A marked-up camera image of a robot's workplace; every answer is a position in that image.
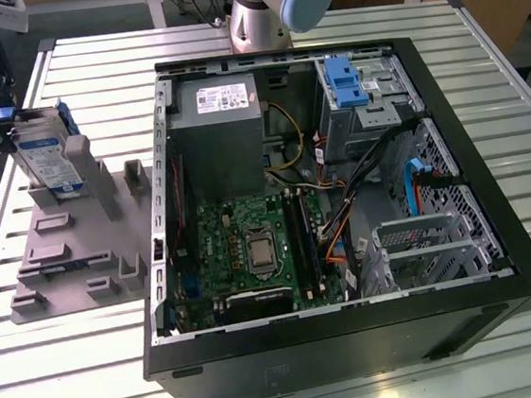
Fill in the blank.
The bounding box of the hard disk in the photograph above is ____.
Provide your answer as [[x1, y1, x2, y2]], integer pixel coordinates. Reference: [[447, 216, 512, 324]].
[[0, 98, 91, 207]]

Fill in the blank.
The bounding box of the blue wire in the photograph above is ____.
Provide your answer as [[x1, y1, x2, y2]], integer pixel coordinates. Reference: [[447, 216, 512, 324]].
[[402, 155, 439, 218]]

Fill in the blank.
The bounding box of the grey metal disk bay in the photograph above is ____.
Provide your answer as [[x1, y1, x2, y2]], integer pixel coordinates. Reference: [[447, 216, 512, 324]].
[[369, 204, 510, 293]]

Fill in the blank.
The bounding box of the grey plastic parts rack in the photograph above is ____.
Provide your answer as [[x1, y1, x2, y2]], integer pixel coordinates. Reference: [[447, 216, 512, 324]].
[[0, 128, 169, 326]]

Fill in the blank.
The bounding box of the spare RAM stick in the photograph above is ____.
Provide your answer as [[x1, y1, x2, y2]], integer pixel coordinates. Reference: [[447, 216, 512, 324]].
[[39, 261, 89, 277]]

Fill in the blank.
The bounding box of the grey power supply unit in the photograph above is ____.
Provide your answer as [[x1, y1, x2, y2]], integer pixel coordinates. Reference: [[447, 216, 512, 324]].
[[164, 69, 274, 207]]

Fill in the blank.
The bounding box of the green motherboard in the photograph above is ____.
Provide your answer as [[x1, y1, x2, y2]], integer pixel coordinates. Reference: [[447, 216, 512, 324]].
[[161, 184, 350, 336]]

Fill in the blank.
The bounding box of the silver CPU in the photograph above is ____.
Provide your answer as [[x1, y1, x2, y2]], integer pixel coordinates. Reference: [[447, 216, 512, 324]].
[[249, 238, 277, 266]]

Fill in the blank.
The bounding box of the black graphics card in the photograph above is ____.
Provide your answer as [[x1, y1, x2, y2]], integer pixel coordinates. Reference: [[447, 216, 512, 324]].
[[222, 285, 298, 323]]

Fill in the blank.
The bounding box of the blue plastic drive latch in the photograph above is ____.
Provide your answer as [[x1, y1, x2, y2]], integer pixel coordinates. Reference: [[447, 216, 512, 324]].
[[321, 55, 371, 111]]

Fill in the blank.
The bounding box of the black RAM stick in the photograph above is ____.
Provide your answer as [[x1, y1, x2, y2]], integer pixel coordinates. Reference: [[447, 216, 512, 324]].
[[294, 187, 328, 297]]

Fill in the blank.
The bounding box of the grey metal drive cage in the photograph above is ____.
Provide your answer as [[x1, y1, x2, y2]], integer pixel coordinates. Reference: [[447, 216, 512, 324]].
[[311, 47, 431, 165]]

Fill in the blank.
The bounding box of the black PC case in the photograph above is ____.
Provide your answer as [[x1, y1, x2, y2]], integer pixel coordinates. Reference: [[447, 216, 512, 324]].
[[110, 22, 531, 398]]

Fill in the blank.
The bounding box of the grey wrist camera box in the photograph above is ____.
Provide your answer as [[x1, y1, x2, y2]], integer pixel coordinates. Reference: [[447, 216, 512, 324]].
[[0, 0, 31, 37]]

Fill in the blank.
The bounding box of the yellow wire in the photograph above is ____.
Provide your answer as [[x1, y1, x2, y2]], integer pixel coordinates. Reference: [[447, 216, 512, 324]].
[[257, 98, 309, 176]]

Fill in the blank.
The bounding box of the black cable bundle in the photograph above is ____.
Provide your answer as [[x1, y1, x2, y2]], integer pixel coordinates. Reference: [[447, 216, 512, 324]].
[[327, 118, 442, 301]]

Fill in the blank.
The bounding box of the orange wire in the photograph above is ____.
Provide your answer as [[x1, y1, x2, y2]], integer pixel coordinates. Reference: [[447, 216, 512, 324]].
[[321, 228, 349, 266]]

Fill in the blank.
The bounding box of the thin red wire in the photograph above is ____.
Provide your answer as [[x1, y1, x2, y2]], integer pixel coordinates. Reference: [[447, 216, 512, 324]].
[[412, 174, 433, 216]]

